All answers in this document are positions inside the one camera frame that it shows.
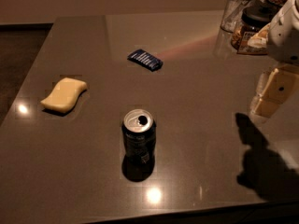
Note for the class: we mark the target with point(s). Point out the yellow sponge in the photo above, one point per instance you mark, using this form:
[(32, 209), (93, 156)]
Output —
[(64, 95)]

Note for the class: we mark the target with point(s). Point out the dark pepsi can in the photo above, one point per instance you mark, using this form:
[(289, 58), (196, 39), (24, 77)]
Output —
[(139, 136)]

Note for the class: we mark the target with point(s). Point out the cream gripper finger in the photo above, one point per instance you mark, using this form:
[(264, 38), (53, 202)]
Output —
[(274, 89)]

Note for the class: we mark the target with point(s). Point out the black-lidded snack jar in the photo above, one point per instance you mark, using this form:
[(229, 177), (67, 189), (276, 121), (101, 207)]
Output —
[(253, 19)]

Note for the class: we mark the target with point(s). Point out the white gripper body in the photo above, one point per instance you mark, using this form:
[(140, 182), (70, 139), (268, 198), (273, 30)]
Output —
[(285, 41)]

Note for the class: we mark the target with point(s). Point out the blue snack packet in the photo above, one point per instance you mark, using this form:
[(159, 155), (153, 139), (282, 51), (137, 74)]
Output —
[(145, 59)]

